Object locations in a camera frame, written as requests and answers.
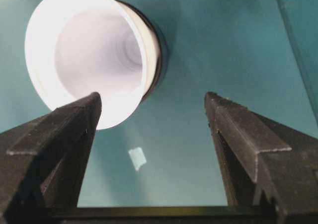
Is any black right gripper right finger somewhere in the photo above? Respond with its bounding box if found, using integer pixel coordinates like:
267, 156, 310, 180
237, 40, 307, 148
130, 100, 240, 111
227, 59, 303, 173
204, 92, 318, 224

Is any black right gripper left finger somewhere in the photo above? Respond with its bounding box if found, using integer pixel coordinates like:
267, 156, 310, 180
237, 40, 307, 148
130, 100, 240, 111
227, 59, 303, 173
0, 92, 101, 224

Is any white paper cup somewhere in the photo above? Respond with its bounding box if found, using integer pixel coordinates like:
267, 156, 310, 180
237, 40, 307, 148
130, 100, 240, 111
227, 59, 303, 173
24, 0, 147, 130

